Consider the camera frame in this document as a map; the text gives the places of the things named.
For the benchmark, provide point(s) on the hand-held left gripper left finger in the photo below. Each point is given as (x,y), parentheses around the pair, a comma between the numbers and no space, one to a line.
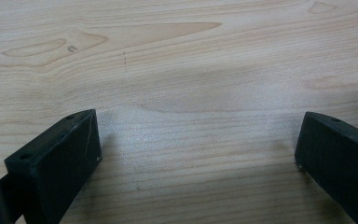
(59,165)

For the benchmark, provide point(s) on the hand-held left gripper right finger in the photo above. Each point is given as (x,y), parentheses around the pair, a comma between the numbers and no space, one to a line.
(338,161)

